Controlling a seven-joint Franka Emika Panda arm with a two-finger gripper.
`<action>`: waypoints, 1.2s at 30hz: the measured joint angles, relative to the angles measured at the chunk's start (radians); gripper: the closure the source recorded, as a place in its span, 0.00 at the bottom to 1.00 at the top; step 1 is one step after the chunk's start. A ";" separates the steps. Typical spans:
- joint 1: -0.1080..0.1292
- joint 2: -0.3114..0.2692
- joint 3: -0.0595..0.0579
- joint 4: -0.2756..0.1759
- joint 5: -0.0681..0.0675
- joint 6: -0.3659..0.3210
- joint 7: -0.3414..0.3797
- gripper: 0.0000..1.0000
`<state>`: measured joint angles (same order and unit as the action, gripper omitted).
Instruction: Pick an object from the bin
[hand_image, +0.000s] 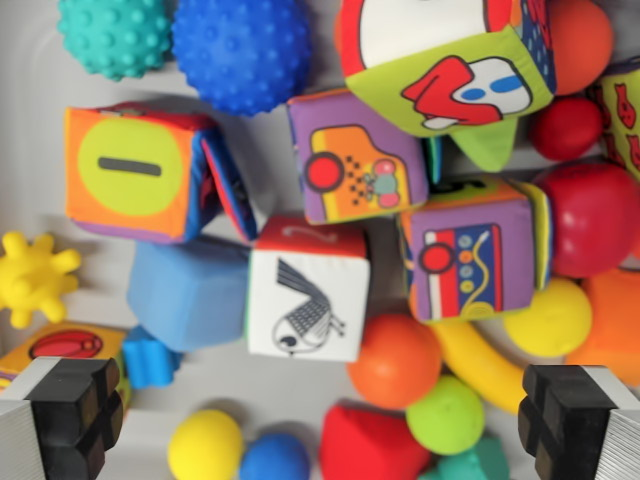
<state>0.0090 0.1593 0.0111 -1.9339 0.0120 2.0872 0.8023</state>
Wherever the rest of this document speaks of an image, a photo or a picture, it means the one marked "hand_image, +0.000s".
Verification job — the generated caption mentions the black silver gripper left finger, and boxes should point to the black silver gripper left finger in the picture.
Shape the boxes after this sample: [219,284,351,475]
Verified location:
[0,356,125,480]

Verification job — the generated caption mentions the black silver gripper right finger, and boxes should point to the black silver gripper right finger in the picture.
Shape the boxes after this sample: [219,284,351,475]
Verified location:
[517,364,640,480]

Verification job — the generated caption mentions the light blue plush cube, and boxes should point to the light blue plush cube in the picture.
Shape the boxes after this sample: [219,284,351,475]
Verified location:
[125,236,252,354]

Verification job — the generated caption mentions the orange fabric cube red ball picture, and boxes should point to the orange fabric cube red ball picture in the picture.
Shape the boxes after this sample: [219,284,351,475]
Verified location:
[0,321,134,412]

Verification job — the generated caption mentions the blue plastic toy piece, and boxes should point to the blue plastic toy piece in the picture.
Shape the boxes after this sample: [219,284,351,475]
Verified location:
[121,324,185,392]

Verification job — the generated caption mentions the yellow smooth ball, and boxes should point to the yellow smooth ball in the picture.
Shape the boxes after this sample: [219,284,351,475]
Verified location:
[503,276,594,359]
[166,409,247,480]

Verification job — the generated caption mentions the orange plush block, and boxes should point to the orange plush block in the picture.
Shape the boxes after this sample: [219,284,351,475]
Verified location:
[564,269,640,389]

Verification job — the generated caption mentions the yellow curved plastic toy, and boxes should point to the yellow curved plastic toy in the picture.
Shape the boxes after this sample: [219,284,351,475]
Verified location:
[431,319,529,417]

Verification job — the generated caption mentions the teal green plastic toy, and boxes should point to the teal green plastic toy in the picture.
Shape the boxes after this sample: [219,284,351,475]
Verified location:
[418,434,512,480]

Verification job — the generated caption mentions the green smooth ball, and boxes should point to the green smooth ball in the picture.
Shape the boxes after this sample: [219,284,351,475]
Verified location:
[405,374,487,457]

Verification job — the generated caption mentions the yellow spiky rubber ball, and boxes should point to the yellow spiky rubber ball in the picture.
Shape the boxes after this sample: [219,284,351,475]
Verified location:
[0,230,83,330]

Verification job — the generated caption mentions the orange smooth ball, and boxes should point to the orange smooth ball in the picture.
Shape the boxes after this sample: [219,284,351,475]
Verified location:
[547,0,616,97]
[346,313,444,412]

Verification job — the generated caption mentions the purple fabric cube striped picture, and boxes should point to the purple fabric cube striped picture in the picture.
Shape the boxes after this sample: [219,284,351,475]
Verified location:
[396,176,555,323]

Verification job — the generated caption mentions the large red ball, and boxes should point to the large red ball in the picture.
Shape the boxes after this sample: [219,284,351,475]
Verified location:
[531,161,640,280]

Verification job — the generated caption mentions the blue smooth ball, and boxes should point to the blue smooth ball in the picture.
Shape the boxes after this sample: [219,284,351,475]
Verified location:
[238,431,313,480]

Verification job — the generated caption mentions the red plush block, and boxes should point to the red plush block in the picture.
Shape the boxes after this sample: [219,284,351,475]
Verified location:
[319,401,432,480]

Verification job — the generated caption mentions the orange fabric cube minus sign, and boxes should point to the orange fabric cube minus sign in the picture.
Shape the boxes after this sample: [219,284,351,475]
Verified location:
[63,101,260,247]

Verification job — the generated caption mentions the white fabric cube with bird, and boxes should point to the white fabric cube with bird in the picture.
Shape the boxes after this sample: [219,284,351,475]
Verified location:
[244,215,372,364]

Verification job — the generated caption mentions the green plush pyramid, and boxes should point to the green plush pyramid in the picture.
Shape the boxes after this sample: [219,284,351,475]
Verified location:
[448,119,519,172]

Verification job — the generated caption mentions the small red ball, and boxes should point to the small red ball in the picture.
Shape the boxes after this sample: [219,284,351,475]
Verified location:
[530,96,604,163]

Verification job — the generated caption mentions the yellow-green fabric cube red fish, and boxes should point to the yellow-green fabric cube red fish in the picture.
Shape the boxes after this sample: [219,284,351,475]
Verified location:
[586,56,640,184]

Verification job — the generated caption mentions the purple fabric cube orange picture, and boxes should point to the purple fabric cube orange picture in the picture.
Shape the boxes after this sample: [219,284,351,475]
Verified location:
[286,89,432,227]

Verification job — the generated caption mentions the teal bumpy rubber ball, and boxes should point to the teal bumpy rubber ball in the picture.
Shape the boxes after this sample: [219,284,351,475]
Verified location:
[56,0,174,82]

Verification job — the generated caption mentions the large fabric cube with shoe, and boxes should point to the large fabric cube with shoe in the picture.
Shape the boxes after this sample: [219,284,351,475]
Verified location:
[334,0,559,139]

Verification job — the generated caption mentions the blue bumpy rubber ball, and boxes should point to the blue bumpy rubber ball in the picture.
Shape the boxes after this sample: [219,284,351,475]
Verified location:
[171,0,314,118]

